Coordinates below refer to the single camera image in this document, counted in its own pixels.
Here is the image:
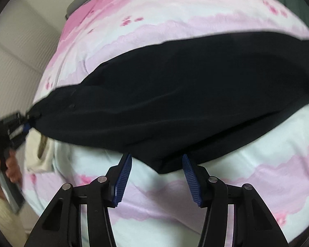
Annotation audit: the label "person's left forearm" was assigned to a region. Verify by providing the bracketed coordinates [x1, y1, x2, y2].
[0, 185, 29, 240]

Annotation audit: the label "grey bed headboard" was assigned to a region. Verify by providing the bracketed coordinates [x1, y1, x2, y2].
[64, 0, 94, 21]

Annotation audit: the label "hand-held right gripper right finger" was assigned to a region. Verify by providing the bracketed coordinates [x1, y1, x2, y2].
[182, 154, 289, 247]

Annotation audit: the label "pink floral blanket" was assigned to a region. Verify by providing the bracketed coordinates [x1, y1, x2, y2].
[23, 0, 309, 247]

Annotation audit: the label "black pants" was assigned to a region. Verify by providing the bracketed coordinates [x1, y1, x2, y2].
[26, 31, 309, 175]

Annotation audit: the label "person's left hand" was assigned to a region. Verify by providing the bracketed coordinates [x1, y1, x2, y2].
[0, 150, 23, 189]

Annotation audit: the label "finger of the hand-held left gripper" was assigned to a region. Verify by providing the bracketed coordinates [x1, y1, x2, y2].
[9, 123, 33, 146]
[0, 111, 33, 125]

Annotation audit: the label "beige folded cloth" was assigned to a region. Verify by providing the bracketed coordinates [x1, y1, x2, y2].
[24, 133, 55, 173]

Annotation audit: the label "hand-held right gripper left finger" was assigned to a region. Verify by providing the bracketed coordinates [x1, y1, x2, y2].
[24, 153, 132, 247]

